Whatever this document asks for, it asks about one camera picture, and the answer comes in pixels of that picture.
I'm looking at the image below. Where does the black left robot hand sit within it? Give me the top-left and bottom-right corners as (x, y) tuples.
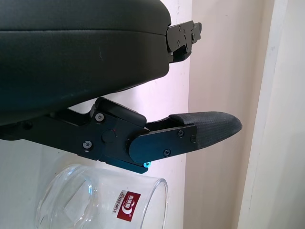
(0, 0), (243, 174)

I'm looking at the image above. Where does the clear glass cup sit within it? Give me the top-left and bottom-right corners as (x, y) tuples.
(35, 163), (169, 229)

